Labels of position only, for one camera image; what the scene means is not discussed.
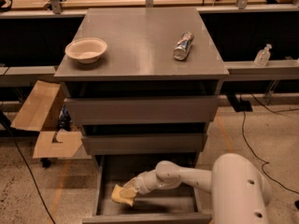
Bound white paper bowl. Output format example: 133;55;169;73
64;37;107;63

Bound yellow sponge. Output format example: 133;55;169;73
111;185;136;206

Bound grey open bottom drawer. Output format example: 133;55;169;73
82;153;211;224

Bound grey drawer cabinet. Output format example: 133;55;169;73
53;7;230;170

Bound black floor cable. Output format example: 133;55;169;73
240;94;299;195
0;109;57;224

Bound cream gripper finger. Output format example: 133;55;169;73
123;177;136;187
120;187;137;199

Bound blue silver drink can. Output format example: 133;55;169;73
173;32;194;61

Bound open cardboard box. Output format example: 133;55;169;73
11;80;81;159

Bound black floor cable right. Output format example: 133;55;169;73
240;94;299;195

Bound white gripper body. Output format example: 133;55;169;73
134;171;159;195

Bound grey metal rail shelf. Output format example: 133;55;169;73
0;60;299;88

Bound blue snack bag in box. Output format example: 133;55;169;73
57;106;71;131

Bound clear sanitizer bottle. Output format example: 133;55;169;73
254;44;272;66

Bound black floor cable left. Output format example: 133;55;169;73
0;109;57;224

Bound grey middle drawer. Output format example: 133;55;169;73
82;133;207;155

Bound black headphones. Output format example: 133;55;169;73
0;0;13;12

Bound grey top drawer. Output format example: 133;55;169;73
64;96;218;126

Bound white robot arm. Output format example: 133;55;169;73
112;153;271;224

